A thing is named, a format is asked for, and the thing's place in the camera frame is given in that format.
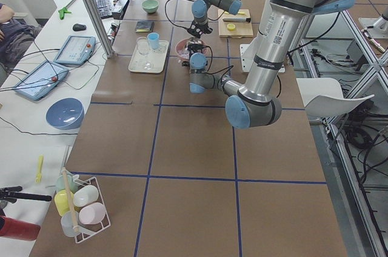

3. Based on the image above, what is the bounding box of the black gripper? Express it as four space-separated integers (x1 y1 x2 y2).
186 42 207 56
187 21 213 38

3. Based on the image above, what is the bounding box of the pink bowl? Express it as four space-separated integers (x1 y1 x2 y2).
175 37 205 51

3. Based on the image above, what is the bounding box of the clear ice cubes pile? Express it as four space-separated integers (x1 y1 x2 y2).
176 49 190 60

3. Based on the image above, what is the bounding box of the light blue plastic cup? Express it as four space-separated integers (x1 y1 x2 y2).
147 32 159 50

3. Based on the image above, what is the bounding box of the wooden cutting board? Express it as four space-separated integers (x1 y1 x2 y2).
218 9 253 38

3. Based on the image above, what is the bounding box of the yellow lemon half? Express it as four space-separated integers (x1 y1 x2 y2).
227 23 236 32

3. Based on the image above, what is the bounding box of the steel cylinder muddler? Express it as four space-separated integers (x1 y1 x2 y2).
222 18 251 23

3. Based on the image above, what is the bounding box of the yellow plastic knife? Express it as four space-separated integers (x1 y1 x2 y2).
225 11 246 15

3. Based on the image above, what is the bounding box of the cream bear print tray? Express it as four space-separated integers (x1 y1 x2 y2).
128 40 170 73

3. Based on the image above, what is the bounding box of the clear wine glass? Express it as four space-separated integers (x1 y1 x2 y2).
136 37 152 70

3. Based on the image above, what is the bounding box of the grey folded cloth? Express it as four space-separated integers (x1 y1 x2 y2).
135 21 155 33

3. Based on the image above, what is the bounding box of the green ceramic bowl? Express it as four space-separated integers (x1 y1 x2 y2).
142 0 159 14

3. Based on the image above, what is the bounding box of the black keyboard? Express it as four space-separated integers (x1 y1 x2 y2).
94 0 114 19

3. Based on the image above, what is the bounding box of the far blue teach pendant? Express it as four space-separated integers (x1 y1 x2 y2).
54 35 96 66

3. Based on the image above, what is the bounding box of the blue teach pendant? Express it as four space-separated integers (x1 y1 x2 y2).
54 35 96 66
13 61 69 101

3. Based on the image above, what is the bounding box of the black computer mouse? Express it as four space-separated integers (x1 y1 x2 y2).
72 24 87 32

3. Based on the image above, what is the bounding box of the white plastic chair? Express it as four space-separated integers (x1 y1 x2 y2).
296 78 374 118

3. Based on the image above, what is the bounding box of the blue bowl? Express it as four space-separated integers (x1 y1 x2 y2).
45 98 84 130

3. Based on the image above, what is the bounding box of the near blue teach pendant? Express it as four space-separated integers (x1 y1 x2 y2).
13 61 69 101

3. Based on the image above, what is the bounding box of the red bottle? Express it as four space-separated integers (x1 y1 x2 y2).
1 216 41 241

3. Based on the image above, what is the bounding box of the white wire cup rack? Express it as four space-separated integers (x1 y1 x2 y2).
54 169 111 244

